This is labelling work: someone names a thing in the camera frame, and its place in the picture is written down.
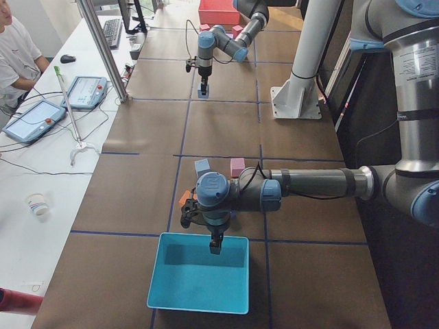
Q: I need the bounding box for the crimson foam block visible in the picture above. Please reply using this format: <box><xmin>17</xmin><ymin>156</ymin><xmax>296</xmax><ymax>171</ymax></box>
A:
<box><xmin>232</xmin><ymin>25</ymin><xmax>244</xmax><ymax>39</ymax></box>

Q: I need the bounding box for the near teach pendant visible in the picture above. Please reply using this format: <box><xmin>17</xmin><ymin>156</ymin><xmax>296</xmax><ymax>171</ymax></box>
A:
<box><xmin>2</xmin><ymin>100</ymin><xmax>66</xmax><ymax>143</ymax></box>

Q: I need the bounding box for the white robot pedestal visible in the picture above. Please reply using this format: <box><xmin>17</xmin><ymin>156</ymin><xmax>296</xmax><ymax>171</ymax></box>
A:
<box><xmin>270</xmin><ymin>0</ymin><xmax>342</xmax><ymax>119</ymax></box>

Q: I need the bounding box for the reacher grabber stick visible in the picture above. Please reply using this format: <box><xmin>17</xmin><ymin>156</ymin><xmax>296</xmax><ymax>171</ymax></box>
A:
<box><xmin>54</xmin><ymin>66</ymin><xmax>99</xmax><ymax>167</ymax></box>

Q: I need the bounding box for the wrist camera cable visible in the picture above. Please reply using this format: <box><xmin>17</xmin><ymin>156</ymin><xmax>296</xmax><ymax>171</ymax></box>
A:
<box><xmin>236</xmin><ymin>160</ymin><xmax>347</xmax><ymax>199</ymax></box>
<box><xmin>185</xmin><ymin>19</ymin><xmax>237</xmax><ymax>64</ymax></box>

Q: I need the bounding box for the red cylinder object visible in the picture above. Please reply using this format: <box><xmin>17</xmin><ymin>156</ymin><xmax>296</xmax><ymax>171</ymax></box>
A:
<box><xmin>0</xmin><ymin>288</ymin><xmax>43</xmax><ymax>315</ymax></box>

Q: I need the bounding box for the pink foam block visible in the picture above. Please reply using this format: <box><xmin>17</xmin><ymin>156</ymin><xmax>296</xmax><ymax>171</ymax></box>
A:
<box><xmin>230</xmin><ymin>158</ymin><xmax>246</xmax><ymax>178</ymax></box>

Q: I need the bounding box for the red plastic bin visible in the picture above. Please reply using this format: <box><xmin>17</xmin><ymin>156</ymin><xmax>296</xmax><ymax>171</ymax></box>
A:
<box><xmin>198</xmin><ymin>0</ymin><xmax>240</xmax><ymax>25</ymax></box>

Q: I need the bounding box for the teach pendant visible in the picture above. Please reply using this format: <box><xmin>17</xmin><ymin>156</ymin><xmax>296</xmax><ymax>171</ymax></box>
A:
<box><xmin>67</xmin><ymin>76</ymin><xmax>108</xmax><ymax>110</ymax></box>
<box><xmin>2</xmin><ymin>100</ymin><xmax>66</xmax><ymax>143</ymax></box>

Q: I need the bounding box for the teal plastic bin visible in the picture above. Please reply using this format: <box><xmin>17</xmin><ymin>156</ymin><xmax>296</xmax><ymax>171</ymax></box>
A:
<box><xmin>147</xmin><ymin>232</ymin><xmax>250</xmax><ymax>315</ymax></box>

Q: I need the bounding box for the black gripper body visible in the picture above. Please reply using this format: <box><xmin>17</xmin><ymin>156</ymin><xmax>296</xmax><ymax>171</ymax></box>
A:
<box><xmin>205</xmin><ymin>215</ymin><xmax>230</xmax><ymax>244</ymax></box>
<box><xmin>198</xmin><ymin>66</ymin><xmax>213</xmax><ymax>84</ymax></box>

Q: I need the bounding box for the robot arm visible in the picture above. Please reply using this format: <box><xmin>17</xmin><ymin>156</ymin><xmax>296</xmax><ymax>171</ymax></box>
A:
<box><xmin>192</xmin><ymin>1</ymin><xmax>270</xmax><ymax>99</ymax></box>
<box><xmin>180</xmin><ymin>1</ymin><xmax>438</xmax><ymax>254</ymax></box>

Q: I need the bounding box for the black monitor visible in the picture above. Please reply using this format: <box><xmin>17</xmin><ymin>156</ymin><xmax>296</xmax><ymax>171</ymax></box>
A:
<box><xmin>118</xmin><ymin>0</ymin><xmax>147</xmax><ymax>35</ymax></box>

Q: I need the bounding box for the paper cup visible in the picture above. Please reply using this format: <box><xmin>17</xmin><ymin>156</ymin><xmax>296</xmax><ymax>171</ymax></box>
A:
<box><xmin>25</xmin><ymin>193</ymin><xmax>49</xmax><ymax>216</ymax></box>

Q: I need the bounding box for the person in white shirt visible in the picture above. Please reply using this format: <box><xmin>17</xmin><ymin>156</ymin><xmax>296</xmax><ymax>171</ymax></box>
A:
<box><xmin>1</xmin><ymin>1</ymin><xmax>49</xmax><ymax>114</ymax></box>

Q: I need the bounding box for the aluminium frame post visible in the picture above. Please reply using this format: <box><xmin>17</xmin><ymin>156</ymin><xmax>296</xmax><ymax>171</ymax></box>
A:
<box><xmin>77</xmin><ymin>0</ymin><xmax>128</xmax><ymax>103</ymax></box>

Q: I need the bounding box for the light blue block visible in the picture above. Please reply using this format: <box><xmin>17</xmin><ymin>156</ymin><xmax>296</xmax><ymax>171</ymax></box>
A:
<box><xmin>194</xmin><ymin>158</ymin><xmax>211</xmax><ymax>178</ymax></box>
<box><xmin>197</xmin><ymin>86</ymin><xmax>209</xmax><ymax>99</ymax></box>

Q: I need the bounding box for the black computer mouse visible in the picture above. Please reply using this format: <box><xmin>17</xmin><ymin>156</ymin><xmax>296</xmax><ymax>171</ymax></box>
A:
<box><xmin>60</xmin><ymin>54</ymin><xmax>76</xmax><ymax>64</ymax></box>

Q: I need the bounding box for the far teach pendant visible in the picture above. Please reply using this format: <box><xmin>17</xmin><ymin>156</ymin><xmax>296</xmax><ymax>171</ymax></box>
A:
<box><xmin>67</xmin><ymin>76</ymin><xmax>108</xmax><ymax>110</ymax></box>

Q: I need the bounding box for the orange foam block left side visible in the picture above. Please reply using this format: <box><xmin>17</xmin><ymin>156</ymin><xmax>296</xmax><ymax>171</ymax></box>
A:
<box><xmin>179</xmin><ymin>190</ymin><xmax>191</xmax><ymax>207</ymax></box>

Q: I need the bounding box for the black keyboard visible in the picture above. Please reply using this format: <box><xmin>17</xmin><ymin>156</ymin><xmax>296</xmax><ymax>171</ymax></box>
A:
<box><xmin>102</xmin><ymin>19</ymin><xmax>122</xmax><ymax>49</ymax></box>

